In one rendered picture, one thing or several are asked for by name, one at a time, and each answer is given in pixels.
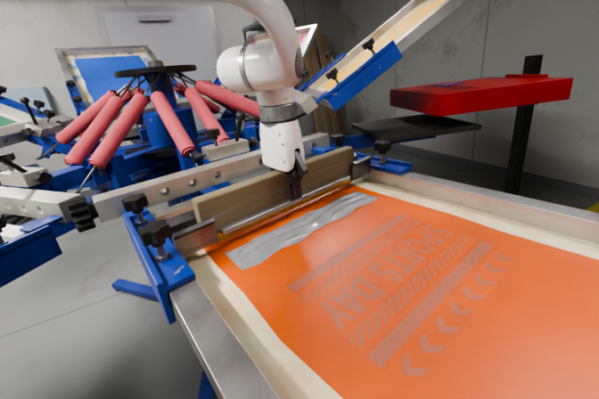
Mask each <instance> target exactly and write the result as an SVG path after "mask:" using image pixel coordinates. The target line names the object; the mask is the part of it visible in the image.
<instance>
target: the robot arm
mask: <svg viewBox="0 0 599 399"><path fill-rule="evenodd" d="M222 1H224V2H227V3H229V4H233V5H235V6H237V7H240V8H241V9H243V10H244V11H246V12H248V13H249V14H250V15H252V16H253V17H254V18H255V19H256V20H258V21H259V22H260V24H261V25H262V26H263V27H264V28H265V30H266V31H267V33H268V35H269V36H270V38H271V41H266V42H260V43H254V44H249V45H239V46H235V47H231V48H229V49H227V50H225V51H223V52H222V53H221V54H220V56H219V58H218V60H217V76H218V78H219V80H220V82H221V83H222V85H223V86H224V87H225V88H227V89H228V90H230V91H233V92H236V93H251V92H256V94H257V99H258V111H259V116H260V126H259V132H260V146H261V154H262V160H263V163H264V164H265V165H266V166H268V167H269V168H270V170H271V171H274V170H276V169H277V170H280V171H283V172H286V173H287V176H288V180H289V183H288V192H289V199H290V201H294V200H296V199H299V198H301V197H302V190H301V182H300V181H302V177H303V176H304V175H305V174H306V173H307V172H308V168H307V166H306V165H305V153H304V147H303V141H302V136H301V131H300V125H299V121H298V118H297V109H296V101H295V92H294V86H296V85H297V84H298V83H299V82H300V80H301V79H302V75H303V72H304V70H303V69H304V65H303V63H304V60H303V57H302V51H301V48H300V41H299V39H298V35H297V31H296V29H295V25H294V21H293V18H292V16H291V13H290V11H289V9H288V7H287V6H286V4H285V3H284V1H283V0H222ZM293 166H294V167H293ZM292 171H295V172H296V173H295V174H294V176H292V173H291V172H292Z"/></svg>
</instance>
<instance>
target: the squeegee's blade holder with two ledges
mask: <svg viewBox="0 0 599 399"><path fill-rule="evenodd" d="M349 179H350V175H344V176H342V177H339V178H337V179H334V180H332V181H330V182H328V183H325V184H322V185H320V186H318V187H316V188H314V189H312V190H309V191H306V192H303V193H302V197H301V198H299V199H296V200H294V201H290V199H287V200H285V201H283V202H280V203H278V204H276V205H273V206H272V207H269V208H266V209H263V210H261V211H259V212H257V213H255V214H253V215H250V216H247V217H244V218H243V219H241V220H238V221H236V222H233V223H231V224H228V225H226V226H224V227H221V228H220V231H221V233H222V234H223V235H226V234H228V233H229V232H233V231H235V230H237V229H239V228H242V227H243V226H245V225H247V224H251V223H253V222H255V221H258V220H259V219H261V218H263V217H266V216H269V215H271V214H273V213H275V212H277V211H279V210H282V209H284V208H287V207H289V206H291V205H293V204H296V203H298V202H300V201H302V200H305V199H307V198H309V197H312V196H314V195H316V194H318V193H320V192H322V191H325V190H328V189H330V188H332V187H333V186H336V185H338V184H340V183H344V182H346V181H348V180H349Z"/></svg>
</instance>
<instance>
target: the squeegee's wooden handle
mask: <svg viewBox="0 0 599 399"><path fill-rule="evenodd" d="M353 162H354V150H353V148H352V147H350V146H344V147H341V148H339V149H336V150H333V151H328V152H326V153H324V154H321V155H318V156H315V157H313V158H310V159H305V165H306V166H307V168H308V172H307V173H306V174H305V175H304V176H303V177H302V181H300V182H301V190H302V193H303V192H306V191H309V190H312V189H314V188H316V187H318V186H320V185H322V184H325V183H328V182H330V181H332V180H334V179H337V178H339V177H342V176H344V175H350V165H351V164H352V163H353ZM288 183H289V180H288V176H287V173H286V172H283V171H280V170H277V169H276V170H274V171H271V172H268V173H265V174H263V175H258V176H256V177H253V178H251V179H248V180H245V181H242V182H239V183H235V184H232V185H229V186H226V187H224V188H221V189H219V190H216V191H212V192H209V193H206V194H203V195H201V196H198V197H195V198H193V199H192V203H193V210H194V214H195V217H196V220H197V224H198V223H201V222H203V221H206V220H208V219H210V218H212V217H214V219H215V223H214V225H215V228H216V232H217V234H219V233H221V231H220V228H221V227H224V226H226V225H228V224H231V223H233V222H236V221H238V220H241V219H243V218H244V217H247V216H250V215H253V214H255V213H257V212H259V211H261V210H263V209H266V208H269V207H272V206H273V205H276V204H278V203H280V202H283V201H285V200H288V199H289V192H288Z"/></svg>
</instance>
